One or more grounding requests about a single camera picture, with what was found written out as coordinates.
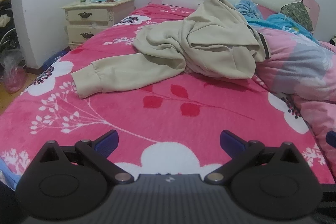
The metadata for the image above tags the pink plastic bag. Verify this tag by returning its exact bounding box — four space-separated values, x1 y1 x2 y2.
0 52 27 94

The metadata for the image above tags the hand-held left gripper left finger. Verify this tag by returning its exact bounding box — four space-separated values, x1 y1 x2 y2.
35 130 133 185

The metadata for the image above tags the pink and grey quilt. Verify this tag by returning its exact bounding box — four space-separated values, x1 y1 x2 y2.
252 25 336 161

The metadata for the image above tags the wheelchair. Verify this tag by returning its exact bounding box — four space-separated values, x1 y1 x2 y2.
0 0 20 56

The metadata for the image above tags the green patterned pillow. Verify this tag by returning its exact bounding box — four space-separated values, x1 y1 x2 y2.
280 0 315 31

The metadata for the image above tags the blue fleece blanket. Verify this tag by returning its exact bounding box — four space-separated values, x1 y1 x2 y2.
234 0 319 42

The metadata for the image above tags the beige zip jacket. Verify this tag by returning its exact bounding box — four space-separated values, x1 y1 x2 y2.
71 0 272 99

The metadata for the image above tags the cream nightstand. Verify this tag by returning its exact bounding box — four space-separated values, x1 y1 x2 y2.
61 0 136 50

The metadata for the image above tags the light blue bed sheet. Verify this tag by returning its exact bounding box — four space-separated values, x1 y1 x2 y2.
0 158 21 182

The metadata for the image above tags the pink floral blanket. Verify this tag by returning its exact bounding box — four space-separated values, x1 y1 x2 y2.
0 3 328 185

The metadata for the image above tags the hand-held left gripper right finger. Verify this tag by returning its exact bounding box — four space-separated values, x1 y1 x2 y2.
204 130 302 185

